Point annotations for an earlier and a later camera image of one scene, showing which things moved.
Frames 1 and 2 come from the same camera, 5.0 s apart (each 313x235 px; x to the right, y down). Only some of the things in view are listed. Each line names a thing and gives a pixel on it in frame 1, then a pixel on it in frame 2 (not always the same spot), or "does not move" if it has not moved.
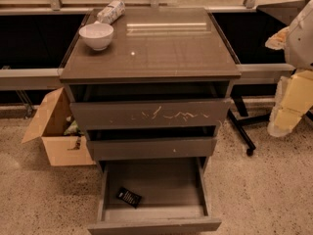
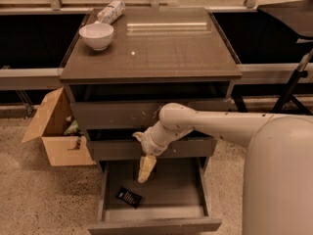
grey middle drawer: [154, 148] does not move
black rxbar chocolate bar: [128, 197] does not move
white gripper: [300, 46] to [151, 143]
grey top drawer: [98, 116] does not move
